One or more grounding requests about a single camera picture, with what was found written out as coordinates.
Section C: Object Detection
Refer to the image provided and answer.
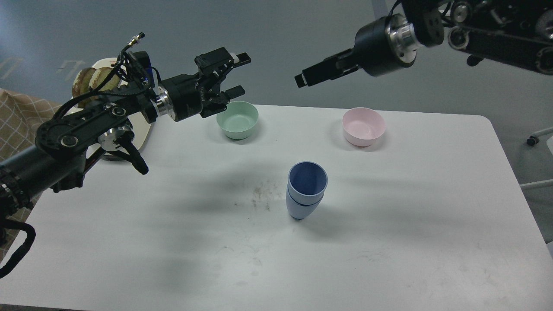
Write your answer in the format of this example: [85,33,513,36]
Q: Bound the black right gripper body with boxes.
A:
[336,14,417,77]

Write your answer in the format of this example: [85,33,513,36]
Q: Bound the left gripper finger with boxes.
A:
[203,85,245,118]
[195,48,251,85]

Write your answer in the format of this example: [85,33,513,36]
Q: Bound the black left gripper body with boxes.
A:
[159,73,219,122]

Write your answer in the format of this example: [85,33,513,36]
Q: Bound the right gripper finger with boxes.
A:
[294,48,358,87]

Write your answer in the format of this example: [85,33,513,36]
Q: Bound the blue cup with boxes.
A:
[285,187,324,220]
[287,161,328,206]

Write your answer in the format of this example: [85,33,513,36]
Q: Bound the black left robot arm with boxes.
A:
[1,33,251,277]

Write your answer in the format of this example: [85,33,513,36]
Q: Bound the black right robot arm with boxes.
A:
[295,0,553,87]

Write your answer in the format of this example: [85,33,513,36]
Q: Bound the green bowl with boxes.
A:
[216,101,259,140]

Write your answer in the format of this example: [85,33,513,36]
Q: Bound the cream toaster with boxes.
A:
[87,57,152,162]

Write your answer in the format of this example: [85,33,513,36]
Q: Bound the pink bowl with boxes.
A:
[341,108,387,147]

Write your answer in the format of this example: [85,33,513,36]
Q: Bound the toast slice right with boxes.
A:
[89,67,121,91]

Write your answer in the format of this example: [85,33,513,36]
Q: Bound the toast slice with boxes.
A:
[72,67,96,98]
[89,67,121,91]

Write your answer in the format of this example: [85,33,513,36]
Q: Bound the toast slice left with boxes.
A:
[72,67,96,98]

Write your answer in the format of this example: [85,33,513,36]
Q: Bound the office chair base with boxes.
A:
[518,127,553,244]

